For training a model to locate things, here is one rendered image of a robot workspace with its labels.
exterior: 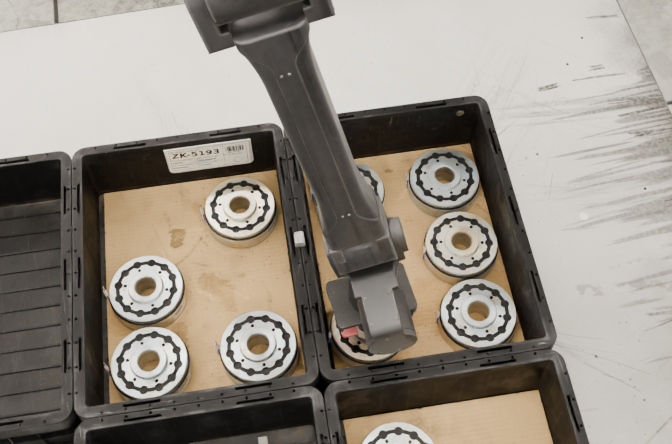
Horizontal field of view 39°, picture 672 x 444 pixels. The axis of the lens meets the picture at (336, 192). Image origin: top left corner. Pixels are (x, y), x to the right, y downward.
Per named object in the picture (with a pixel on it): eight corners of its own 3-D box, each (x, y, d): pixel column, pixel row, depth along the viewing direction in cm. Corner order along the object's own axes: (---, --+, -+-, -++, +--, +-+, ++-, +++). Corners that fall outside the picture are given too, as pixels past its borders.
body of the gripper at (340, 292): (417, 313, 119) (422, 289, 112) (339, 334, 117) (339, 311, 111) (401, 267, 122) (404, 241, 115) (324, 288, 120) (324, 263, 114)
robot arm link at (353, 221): (305, -85, 75) (176, -44, 76) (315, -41, 71) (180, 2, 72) (407, 223, 108) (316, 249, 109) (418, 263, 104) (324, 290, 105)
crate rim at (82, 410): (75, 158, 137) (71, 148, 134) (282, 130, 138) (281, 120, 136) (78, 427, 116) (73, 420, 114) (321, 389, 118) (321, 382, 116)
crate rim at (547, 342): (282, 130, 138) (281, 120, 136) (483, 103, 140) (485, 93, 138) (322, 389, 118) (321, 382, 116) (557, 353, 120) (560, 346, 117)
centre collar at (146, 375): (129, 348, 126) (128, 346, 125) (166, 341, 126) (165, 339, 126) (131, 383, 123) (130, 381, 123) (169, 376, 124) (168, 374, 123)
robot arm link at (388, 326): (396, 209, 103) (320, 231, 104) (422, 305, 98) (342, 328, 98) (412, 252, 114) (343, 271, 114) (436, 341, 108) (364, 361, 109)
